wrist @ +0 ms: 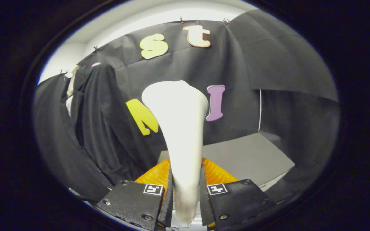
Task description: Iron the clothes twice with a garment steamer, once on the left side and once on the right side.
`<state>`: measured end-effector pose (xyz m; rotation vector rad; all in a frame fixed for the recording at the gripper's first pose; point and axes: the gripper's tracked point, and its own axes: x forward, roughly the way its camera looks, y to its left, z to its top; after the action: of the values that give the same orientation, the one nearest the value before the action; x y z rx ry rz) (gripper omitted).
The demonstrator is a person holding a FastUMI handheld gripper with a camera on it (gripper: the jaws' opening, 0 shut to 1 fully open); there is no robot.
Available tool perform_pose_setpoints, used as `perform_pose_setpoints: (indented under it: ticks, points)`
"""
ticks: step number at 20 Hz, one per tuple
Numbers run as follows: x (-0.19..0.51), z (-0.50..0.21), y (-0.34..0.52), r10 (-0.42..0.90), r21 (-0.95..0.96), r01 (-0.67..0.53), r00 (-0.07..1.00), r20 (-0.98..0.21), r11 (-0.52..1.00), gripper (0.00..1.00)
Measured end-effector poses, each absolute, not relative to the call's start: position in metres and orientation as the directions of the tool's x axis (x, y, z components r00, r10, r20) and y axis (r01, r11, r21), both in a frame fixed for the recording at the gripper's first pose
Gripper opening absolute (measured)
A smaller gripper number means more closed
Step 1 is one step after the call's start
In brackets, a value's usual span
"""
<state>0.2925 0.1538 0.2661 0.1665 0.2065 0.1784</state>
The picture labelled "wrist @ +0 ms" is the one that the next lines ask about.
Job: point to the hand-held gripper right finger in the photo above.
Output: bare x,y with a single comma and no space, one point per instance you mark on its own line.
204,202

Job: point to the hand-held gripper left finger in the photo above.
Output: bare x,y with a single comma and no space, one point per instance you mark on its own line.
169,202

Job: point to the grey and beige cabinet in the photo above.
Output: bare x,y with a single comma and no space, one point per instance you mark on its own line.
242,157

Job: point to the white garment steamer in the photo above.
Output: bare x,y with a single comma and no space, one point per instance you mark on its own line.
181,128

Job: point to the black suit jacket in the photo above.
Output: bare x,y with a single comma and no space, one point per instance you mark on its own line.
104,128

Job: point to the black backdrop cloth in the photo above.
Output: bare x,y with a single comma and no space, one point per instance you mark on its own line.
236,64

